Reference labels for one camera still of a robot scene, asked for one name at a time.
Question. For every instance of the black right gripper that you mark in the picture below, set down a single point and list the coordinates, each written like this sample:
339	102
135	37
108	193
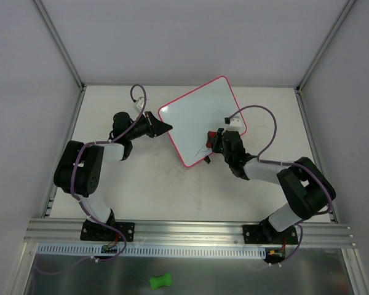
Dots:
218	141

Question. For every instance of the white slotted cable duct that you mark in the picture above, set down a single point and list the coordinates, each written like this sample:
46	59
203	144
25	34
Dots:
72	249

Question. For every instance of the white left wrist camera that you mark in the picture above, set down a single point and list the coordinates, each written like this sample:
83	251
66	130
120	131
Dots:
139	105

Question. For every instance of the green bone-shaped eraser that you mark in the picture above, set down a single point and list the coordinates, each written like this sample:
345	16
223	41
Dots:
160	281

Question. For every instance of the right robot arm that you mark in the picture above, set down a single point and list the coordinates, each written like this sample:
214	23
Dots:
305	188

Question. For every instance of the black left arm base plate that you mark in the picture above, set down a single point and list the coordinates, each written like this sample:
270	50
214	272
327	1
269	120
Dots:
93	232

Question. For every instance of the right aluminium frame post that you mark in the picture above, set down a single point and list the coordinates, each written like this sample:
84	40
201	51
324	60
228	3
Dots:
331	34

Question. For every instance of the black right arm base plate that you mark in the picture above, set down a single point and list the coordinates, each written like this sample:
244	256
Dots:
258	234

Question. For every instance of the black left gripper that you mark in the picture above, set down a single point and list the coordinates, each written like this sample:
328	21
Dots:
150	124

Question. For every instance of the aluminium frame post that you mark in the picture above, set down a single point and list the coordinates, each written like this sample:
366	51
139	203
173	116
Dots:
57	40
331	34

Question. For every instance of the black left whiteboard foot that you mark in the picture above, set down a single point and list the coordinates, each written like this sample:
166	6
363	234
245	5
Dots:
207	159

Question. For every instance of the red bone-shaped eraser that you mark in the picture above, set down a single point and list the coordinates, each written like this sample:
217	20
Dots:
210	139

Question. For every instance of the left aluminium frame post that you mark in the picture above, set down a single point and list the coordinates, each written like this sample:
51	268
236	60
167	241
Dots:
57	40

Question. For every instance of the red-framed small whiteboard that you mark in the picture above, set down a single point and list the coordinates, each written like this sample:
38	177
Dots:
196	113

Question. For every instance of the aluminium mounting rail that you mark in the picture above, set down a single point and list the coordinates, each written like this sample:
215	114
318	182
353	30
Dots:
183	233

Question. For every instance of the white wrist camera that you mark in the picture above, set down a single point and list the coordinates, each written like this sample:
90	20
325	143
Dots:
233	124
139	105

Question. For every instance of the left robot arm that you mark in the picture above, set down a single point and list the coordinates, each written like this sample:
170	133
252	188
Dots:
78	171

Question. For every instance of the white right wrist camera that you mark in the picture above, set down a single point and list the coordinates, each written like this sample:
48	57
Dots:
233	124

